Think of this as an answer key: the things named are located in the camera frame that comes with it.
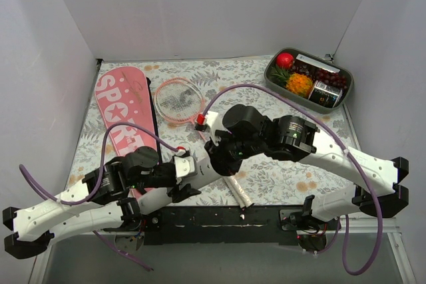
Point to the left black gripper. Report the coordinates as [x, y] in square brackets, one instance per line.
[182, 191]

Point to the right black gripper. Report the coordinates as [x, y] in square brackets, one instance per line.
[219, 156]

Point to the white shuttlecock tube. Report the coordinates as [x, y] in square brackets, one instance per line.
[189, 177]

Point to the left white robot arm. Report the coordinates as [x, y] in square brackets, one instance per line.
[34, 229]

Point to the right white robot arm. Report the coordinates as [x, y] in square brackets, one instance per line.
[375, 183]

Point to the pink badminton racket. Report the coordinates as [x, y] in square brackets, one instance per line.
[180, 101]

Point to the green leafy sprig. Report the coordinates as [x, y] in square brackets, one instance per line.
[280, 75]

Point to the pink racket cover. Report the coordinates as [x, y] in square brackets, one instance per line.
[123, 95]

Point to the red apple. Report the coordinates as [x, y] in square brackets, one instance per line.
[284, 61]

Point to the grey plastic tray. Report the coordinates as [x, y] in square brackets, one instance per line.
[281, 89]

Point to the white box in tray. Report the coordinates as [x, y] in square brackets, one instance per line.
[316, 63]

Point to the dark red grapes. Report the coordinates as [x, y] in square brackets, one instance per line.
[333, 79]

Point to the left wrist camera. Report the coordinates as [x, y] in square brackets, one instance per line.
[184, 164]

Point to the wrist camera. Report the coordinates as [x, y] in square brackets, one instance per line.
[184, 164]
[210, 122]

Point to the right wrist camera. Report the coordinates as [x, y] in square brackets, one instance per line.
[210, 122]

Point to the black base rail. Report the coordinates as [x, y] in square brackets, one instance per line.
[281, 224]

